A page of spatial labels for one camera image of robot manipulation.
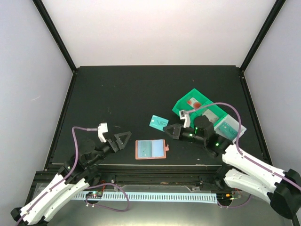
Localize white VIP card in bin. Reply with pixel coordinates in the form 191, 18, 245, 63
203, 109, 220, 124

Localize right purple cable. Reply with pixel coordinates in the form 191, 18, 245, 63
185, 102, 301, 209

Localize right black frame post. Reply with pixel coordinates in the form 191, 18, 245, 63
240, 0, 286, 73

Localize teal cards in clear bin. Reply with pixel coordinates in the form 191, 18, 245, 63
219, 121, 238, 141

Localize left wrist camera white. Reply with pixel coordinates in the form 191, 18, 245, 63
97, 122, 108, 143

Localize left black frame post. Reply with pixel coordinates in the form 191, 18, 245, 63
33, 0, 77, 73

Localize black aluminium rail front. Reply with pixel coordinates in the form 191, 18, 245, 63
35, 163, 236, 186

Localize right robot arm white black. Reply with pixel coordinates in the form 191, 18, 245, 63
163, 116, 301, 219

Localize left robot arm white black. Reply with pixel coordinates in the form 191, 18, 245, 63
11, 131, 132, 226

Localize red circle card in bin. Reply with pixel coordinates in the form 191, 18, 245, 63
187, 97, 202, 109

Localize green bin middle compartment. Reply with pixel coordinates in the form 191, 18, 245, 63
189, 105, 228, 129

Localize controller board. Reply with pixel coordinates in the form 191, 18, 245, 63
86, 191, 103, 199
216, 193, 235, 202

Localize white slotted cable duct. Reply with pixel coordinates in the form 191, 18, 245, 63
72, 191, 218, 204

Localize pink leather card holder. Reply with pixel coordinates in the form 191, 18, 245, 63
135, 139, 169, 160

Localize purple cable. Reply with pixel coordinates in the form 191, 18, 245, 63
14, 126, 130, 226
185, 102, 301, 209

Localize right controller board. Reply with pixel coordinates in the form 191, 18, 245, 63
216, 193, 235, 202

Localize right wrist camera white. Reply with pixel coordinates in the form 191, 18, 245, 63
179, 110, 190, 128

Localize left controller board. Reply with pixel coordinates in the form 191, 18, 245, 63
86, 191, 103, 199

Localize black frame post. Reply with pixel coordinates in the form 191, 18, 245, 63
240, 0, 286, 73
33, 0, 77, 73

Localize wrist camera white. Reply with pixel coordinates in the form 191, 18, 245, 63
97, 122, 108, 143
179, 110, 190, 128

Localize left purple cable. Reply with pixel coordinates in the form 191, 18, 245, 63
14, 126, 130, 226

